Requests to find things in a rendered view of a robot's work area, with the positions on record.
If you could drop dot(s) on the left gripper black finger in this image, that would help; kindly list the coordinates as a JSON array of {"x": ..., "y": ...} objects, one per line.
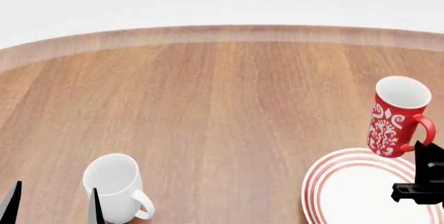
[
  {"x": 95, "y": 208},
  {"x": 11, "y": 205}
]

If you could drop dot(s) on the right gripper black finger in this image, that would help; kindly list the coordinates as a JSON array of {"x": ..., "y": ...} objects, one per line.
[{"x": 430, "y": 164}]

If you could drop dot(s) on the red mug white pattern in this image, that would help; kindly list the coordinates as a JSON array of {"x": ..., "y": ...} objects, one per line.
[{"x": 390, "y": 127}]

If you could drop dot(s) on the plain white mug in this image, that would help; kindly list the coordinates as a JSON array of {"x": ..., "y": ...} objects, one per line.
[{"x": 116, "y": 190}]

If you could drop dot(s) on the white plate red rings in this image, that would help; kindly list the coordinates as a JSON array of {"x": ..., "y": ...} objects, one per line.
[{"x": 354, "y": 190}]

